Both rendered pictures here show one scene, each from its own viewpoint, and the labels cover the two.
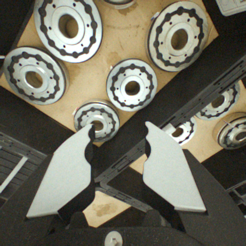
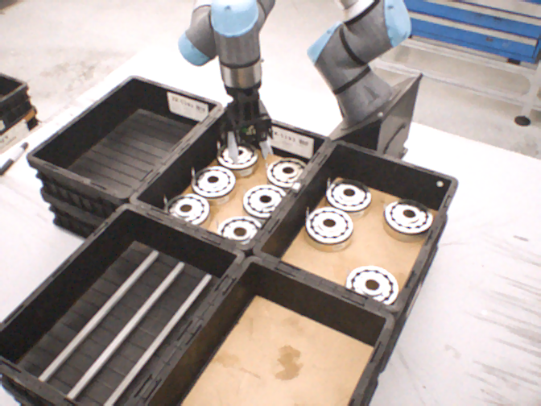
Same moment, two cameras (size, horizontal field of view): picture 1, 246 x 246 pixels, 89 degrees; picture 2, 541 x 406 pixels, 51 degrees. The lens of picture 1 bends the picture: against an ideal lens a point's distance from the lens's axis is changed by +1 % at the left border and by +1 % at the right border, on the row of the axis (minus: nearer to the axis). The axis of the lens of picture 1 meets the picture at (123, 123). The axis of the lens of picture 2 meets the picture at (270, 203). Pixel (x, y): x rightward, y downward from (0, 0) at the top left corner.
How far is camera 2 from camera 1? 1.17 m
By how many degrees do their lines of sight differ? 74
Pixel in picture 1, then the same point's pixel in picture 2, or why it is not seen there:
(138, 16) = (258, 176)
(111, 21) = (240, 182)
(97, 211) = not seen: outside the picture
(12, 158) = (128, 314)
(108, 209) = not seen: outside the picture
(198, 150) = (390, 257)
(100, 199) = (271, 394)
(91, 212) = not seen: outside the picture
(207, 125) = (373, 226)
